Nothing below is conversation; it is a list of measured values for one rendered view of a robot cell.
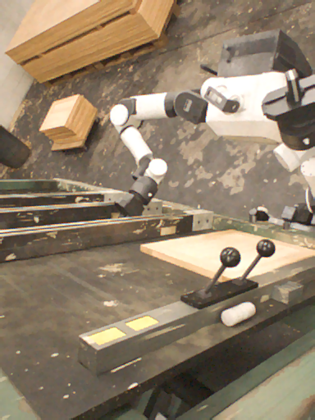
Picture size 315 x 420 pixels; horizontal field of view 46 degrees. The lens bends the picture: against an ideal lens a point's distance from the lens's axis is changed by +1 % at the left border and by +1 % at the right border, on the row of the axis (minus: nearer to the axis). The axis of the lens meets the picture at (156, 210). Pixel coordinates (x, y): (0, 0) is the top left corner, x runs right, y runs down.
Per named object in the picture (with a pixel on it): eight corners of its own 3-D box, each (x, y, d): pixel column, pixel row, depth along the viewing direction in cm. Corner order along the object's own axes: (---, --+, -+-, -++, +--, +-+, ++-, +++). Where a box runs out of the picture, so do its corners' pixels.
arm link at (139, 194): (126, 221, 141) (144, 198, 145) (143, 227, 134) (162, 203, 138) (108, 200, 133) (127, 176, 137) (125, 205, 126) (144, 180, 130)
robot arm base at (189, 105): (189, 117, 144) (190, 86, 140) (221, 120, 139) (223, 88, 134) (172, 123, 132) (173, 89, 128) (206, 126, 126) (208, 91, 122)
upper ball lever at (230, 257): (212, 304, 72) (248, 255, 66) (200, 309, 70) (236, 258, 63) (200, 289, 74) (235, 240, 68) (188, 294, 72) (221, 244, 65)
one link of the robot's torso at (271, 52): (254, 72, 146) (197, 37, 121) (345, 62, 122) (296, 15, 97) (240, 148, 148) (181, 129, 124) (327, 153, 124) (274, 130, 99)
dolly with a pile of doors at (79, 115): (105, 115, 439) (80, 92, 412) (89, 152, 422) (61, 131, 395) (74, 122, 480) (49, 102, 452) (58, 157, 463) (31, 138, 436)
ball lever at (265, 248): (247, 291, 81) (283, 246, 74) (237, 294, 78) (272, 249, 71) (235, 278, 83) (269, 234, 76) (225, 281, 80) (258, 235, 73)
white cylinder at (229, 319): (232, 329, 70) (256, 317, 75) (234, 314, 69) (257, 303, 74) (220, 322, 72) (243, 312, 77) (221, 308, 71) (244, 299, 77)
